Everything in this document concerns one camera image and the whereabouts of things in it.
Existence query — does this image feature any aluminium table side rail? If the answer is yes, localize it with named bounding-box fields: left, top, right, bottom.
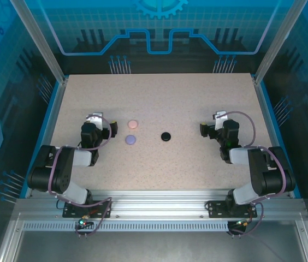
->
left=24, top=78, right=69, bottom=199
left=253, top=78, right=301, bottom=199

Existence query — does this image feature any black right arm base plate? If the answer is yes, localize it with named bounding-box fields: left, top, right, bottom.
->
left=207, top=200, right=258, bottom=218

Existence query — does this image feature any slotted metal cable duct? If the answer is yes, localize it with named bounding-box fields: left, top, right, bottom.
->
left=22, top=221, right=230, bottom=232

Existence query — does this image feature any aluminium frame post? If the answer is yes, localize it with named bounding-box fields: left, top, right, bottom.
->
left=9, top=0, right=68, bottom=84
left=253, top=0, right=308, bottom=84

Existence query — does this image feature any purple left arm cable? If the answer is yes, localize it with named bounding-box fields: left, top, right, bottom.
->
left=49, top=114, right=114, bottom=239

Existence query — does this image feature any aluminium mounting rail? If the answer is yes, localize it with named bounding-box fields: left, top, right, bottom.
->
left=16, top=189, right=306, bottom=221

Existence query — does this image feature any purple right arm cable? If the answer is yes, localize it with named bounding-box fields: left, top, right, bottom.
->
left=217, top=111, right=287, bottom=239

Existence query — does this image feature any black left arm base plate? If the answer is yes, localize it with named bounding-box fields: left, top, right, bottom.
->
left=62, top=200, right=113, bottom=218

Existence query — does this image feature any cable connector with lights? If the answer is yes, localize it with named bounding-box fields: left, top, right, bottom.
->
left=78, top=217, right=93, bottom=229
left=234, top=218, right=253, bottom=229

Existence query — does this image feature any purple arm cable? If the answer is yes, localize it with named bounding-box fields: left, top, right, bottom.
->
left=217, top=111, right=287, bottom=239
left=49, top=114, right=114, bottom=239

